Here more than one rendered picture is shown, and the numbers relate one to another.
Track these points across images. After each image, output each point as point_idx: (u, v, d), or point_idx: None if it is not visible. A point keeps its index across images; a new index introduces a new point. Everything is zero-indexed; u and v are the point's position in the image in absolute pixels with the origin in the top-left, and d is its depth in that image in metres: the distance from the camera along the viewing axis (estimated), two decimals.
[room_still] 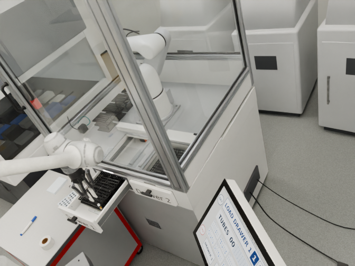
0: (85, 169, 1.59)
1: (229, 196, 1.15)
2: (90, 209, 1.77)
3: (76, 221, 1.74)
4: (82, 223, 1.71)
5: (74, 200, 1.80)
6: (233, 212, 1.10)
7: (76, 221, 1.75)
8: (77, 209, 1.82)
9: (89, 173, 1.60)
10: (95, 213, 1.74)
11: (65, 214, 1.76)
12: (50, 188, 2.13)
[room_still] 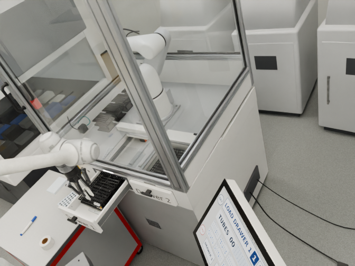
0: (81, 168, 1.60)
1: (229, 196, 1.15)
2: (90, 209, 1.77)
3: (76, 221, 1.74)
4: (82, 223, 1.71)
5: (74, 200, 1.80)
6: (233, 212, 1.10)
7: (76, 221, 1.75)
8: (77, 209, 1.82)
9: (85, 171, 1.61)
10: (95, 213, 1.74)
11: (65, 214, 1.76)
12: (50, 188, 2.13)
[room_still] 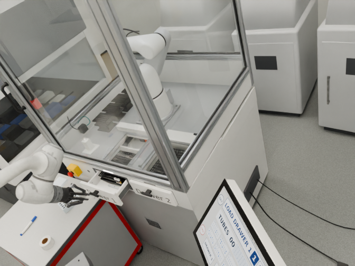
0: (65, 204, 1.61)
1: (229, 196, 1.15)
2: (110, 185, 1.87)
3: None
4: (102, 197, 1.82)
5: (94, 177, 1.90)
6: (233, 212, 1.10)
7: None
8: (97, 185, 1.92)
9: None
10: (115, 188, 1.85)
11: (86, 189, 1.87)
12: None
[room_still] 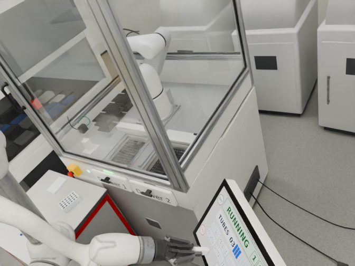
0: (170, 262, 1.09)
1: (229, 196, 1.15)
2: None
3: None
4: (113, 184, 1.88)
5: None
6: (233, 212, 1.10)
7: None
8: None
9: (176, 264, 1.11)
10: None
11: (97, 177, 1.92)
12: (50, 188, 2.13)
